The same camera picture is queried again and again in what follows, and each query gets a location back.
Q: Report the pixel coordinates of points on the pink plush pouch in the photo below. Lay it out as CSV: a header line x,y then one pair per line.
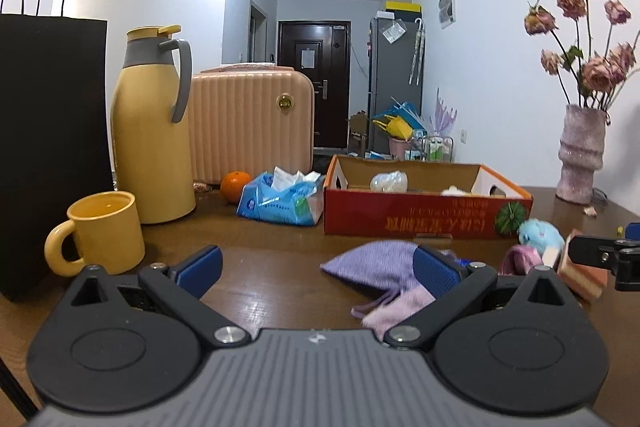
x,y
520,259

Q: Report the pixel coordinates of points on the dark wooden door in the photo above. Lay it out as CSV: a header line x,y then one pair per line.
x,y
312,87

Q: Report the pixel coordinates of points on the blue bags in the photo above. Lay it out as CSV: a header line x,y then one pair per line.
x,y
407,112

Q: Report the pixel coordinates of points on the yellow thermos jug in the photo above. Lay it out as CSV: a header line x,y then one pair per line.
x,y
150,142

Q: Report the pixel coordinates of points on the pink ribbed suitcase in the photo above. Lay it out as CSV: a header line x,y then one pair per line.
x,y
245,127

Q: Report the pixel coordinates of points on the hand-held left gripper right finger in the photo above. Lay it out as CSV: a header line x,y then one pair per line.
x,y
434,272

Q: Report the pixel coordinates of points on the pink bucket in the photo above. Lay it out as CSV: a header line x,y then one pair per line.
x,y
398,148

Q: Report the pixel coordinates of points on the yellow and black box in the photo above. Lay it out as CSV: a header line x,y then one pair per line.
x,y
404,8

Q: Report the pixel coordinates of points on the purple knitted cloth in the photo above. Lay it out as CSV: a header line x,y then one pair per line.
x,y
372,264

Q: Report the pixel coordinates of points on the grey interior door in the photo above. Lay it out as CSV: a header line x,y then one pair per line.
x,y
257,32

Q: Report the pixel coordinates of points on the pink knitted cloth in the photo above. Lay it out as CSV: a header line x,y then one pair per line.
x,y
395,307

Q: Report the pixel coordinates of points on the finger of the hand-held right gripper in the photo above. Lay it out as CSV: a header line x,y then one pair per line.
x,y
633,230
595,251

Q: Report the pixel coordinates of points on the black paper bag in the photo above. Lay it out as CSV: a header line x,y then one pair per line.
x,y
50,147

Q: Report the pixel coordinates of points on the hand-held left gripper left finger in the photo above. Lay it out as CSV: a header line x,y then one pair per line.
x,y
202,268

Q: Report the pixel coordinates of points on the grey refrigerator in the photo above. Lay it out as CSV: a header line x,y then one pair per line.
x,y
392,77

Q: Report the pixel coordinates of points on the orange fruit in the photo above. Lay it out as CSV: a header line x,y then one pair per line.
x,y
235,188

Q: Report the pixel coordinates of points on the light blue plush toy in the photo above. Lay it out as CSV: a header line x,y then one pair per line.
x,y
540,234

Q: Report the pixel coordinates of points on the brown cardboard box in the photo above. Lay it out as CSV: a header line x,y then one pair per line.
x,y
357,132

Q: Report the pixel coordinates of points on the red cardboard box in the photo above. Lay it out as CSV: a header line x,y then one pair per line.
x,y
415,214

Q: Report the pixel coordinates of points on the pink layered sponge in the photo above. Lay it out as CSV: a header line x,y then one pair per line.
x,y
580,277

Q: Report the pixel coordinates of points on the purple wall decoration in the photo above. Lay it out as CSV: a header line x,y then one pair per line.
x,y
444,114

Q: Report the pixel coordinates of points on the white wall outlet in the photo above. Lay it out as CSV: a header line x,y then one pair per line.
x,y
465,136

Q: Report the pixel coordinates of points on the fallen rose petal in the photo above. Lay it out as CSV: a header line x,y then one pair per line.
x,y
590,211

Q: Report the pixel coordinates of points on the crumpled pink wrapper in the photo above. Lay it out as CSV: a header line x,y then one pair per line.
x,y
205,187

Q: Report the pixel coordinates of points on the white folded umbrella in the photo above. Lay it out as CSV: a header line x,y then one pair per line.
x,y
417,52

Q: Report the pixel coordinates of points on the white plastic bag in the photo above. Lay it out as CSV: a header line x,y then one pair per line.
x,y
389,182

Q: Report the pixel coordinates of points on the yellow mug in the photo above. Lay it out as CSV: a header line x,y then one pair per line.
x,y
107,232

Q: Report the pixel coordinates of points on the blue tissue pack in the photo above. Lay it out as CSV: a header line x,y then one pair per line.
x,y
277,202

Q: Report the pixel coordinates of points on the white wall panel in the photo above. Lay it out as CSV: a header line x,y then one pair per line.
x,y
447,6

